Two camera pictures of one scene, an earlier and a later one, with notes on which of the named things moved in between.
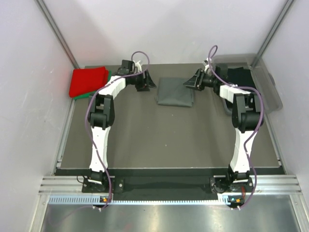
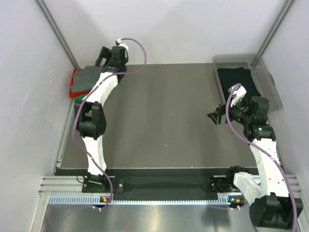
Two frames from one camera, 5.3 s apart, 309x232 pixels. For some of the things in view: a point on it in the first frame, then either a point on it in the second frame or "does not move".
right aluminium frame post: (262, 50) does not move
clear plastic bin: (263, 83) does not move
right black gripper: (195, 81) to (216, 116)
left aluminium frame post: (49, 21) does not move
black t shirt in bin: (241, 77) does not move
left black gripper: (142, 86) to (105, 53)
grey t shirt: (172, 91) to (84, 79)
